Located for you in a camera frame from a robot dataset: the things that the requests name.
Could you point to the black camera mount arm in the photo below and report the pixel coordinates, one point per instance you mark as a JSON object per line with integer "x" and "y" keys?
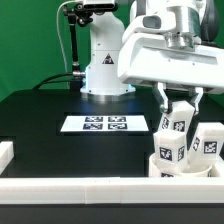
{"x": 76, "y": 16}

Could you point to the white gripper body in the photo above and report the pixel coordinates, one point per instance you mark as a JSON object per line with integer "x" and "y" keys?
{"x": 174, "y": 46}

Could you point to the white U-shaped fence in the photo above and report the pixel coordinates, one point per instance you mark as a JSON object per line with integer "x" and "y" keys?
{"x": 105, "y": 190}

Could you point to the white marker sheet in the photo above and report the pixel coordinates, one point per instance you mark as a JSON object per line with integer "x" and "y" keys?
{"x": 103, "y": 123}

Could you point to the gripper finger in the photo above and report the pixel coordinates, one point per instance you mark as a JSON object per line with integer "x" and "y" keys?
{"x": 196, "y": 94}
{"x": 159, "y": 93}

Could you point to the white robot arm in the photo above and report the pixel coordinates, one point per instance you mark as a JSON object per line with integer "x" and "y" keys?
{"x": 106, "y": 42}

